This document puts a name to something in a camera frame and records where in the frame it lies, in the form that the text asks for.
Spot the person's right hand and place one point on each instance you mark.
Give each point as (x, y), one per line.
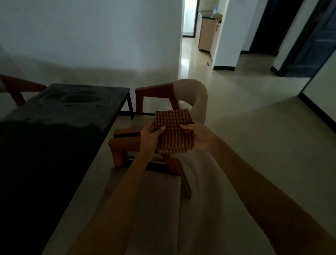
(204, 138)

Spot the person's left hand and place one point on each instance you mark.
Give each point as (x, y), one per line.
(148, 142)

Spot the brown checkered cleaning cloth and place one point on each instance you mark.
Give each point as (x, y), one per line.
(173, 131)

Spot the beige cushioned wooden chair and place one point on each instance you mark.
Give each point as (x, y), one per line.
(15, 84)
(157, 210)
(194, 92)

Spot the person's left forearm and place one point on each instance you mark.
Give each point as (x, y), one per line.
(113, 210)

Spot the person's right forearm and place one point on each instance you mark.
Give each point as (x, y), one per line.
(275, 205)

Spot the black dining table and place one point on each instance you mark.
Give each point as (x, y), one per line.
(52, 131)

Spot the white low cabinet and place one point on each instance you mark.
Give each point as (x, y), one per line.
(207, 34)

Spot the black closed door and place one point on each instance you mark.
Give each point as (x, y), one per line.
(270, 26)

